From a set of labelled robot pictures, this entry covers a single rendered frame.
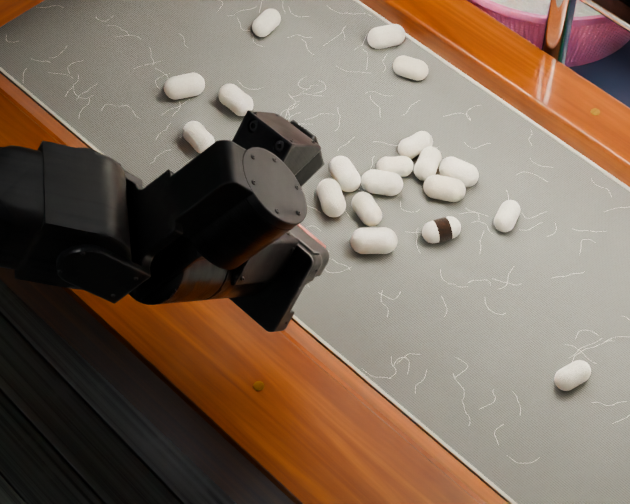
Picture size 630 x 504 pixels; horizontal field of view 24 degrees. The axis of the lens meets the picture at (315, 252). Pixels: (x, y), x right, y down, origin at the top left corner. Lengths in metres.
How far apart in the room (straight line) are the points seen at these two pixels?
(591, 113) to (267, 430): 0.42
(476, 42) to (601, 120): 0.14
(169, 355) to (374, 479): 0.19
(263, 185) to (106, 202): 0.10
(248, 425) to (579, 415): 0.25
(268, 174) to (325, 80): 0.42
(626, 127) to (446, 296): 0.23
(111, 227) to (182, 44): 0.50
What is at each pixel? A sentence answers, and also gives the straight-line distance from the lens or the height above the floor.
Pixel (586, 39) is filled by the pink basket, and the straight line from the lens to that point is 1.41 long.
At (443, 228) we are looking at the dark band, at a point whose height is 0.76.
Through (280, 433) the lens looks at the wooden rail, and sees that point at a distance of 1.08.
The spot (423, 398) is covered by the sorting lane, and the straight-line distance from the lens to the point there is 1.13.
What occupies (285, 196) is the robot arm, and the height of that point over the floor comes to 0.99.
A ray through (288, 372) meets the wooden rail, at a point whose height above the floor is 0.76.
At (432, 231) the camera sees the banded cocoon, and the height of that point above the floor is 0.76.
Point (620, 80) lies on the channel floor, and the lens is 1.45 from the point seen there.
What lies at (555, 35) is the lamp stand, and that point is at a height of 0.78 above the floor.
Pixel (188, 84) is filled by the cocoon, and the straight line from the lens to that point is 1.31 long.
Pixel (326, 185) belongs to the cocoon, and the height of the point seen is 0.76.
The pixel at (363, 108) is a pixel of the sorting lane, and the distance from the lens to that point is 1.31.
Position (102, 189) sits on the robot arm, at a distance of 0.91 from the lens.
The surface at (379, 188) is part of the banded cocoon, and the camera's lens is 1.23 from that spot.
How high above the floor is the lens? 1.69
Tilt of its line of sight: 53 degrees down
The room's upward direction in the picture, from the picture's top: straight up
